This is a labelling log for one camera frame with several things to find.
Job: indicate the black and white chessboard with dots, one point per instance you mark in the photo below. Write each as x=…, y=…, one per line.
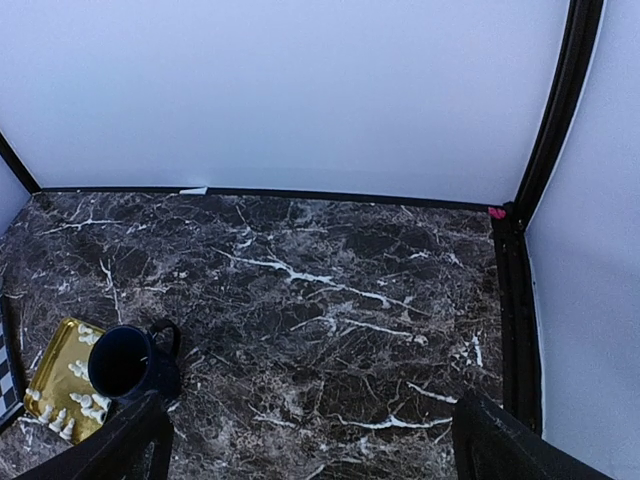
x=12, y=391

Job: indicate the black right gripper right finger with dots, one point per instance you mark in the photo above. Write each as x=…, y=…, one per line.
x=489, y=443

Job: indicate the black left frame post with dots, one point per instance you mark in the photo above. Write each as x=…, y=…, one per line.
x=17, y=167

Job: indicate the white chess piece on tray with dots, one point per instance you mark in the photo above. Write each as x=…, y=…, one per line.
x=57, y=422
x=87, y=335
x=79, y=369
x=93, y=406

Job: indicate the gold metal tray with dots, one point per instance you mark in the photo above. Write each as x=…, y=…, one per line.
x=53, y=381

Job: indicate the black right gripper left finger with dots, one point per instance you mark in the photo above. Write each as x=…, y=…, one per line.
x=134, y=444

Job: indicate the black right frame post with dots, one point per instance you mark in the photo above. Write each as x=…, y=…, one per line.
x=579, y=38

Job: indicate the black frame post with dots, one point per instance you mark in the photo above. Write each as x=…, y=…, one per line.
x=579, y=38
x=17, y=167

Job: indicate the dark blue enamel mug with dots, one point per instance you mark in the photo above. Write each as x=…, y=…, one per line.
x=126, y=362

